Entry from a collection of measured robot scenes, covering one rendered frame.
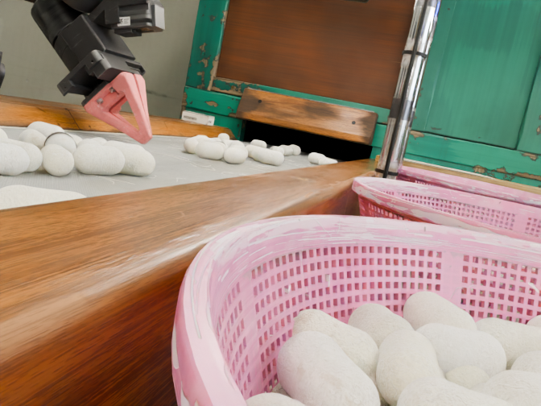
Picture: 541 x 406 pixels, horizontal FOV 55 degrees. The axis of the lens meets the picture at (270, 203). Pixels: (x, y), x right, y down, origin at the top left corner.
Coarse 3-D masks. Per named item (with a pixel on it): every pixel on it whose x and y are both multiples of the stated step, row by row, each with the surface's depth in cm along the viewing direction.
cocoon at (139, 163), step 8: (128, 152) 38; (136, 152) 38; (144, 152) 38; (128, 160) 38; (136, 160) 38; (144, 160) 38; (152, 160) 38; (128, 168) 38; (136, 168) 38; (144, 168) 38; (152, 168) 39
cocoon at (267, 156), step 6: (264, 150) 72; (270, 150) 72; (258, 156) 72; (264, 156) 72; (270, 156) 72; (276, 156) 72; (282, 156) 72; (264, 162) 72; (270, 162) 72; (276, 162) 72; (282, 162) 72
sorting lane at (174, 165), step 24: (144, 144) 65; (168, 144) 72; (72, 168) 36; (168, 168) 47; (192, 168) 50; (216, 168) 55; (240, 168) 60; (264, 168) 66; (288, 168) 73; (96, 192) 30; (120, 192) 32
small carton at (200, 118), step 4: (184, 112) 110; (188, 112) 109; (192, 112) 109; (184, 116) 110; (188, 116) 110; (192, 116) 109; (196, 116) 109; (200, 116) 109; (204, 116) 109; (208, 116) 108; (212, 116) 110; (188, 120) 110; (192, 120) 109; (196, 120) 109; (200, 120) 109; (204, 120) 109; (208, 120) 109; (212, 120) 111; (204, 124) 109; (208, 124) 109; (212, 124) 111
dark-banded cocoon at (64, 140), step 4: (52, 136) 37; (56, 136) 37; (60, 136) 37; (64, 136) 37; (68, 136) 37; (48, 140) 37; (52, 140) 36; (56, 140) 36; (60, 140) 37; (64, 140) 37; (68, 140) 37; (72, 140) 37; (60, 144) 36; (64, 144) 37; (68, 144) 37; (72, 144) 37; (64, 148) 37; (68, 148) 37; (72, 148) 37; (72, 152) 37
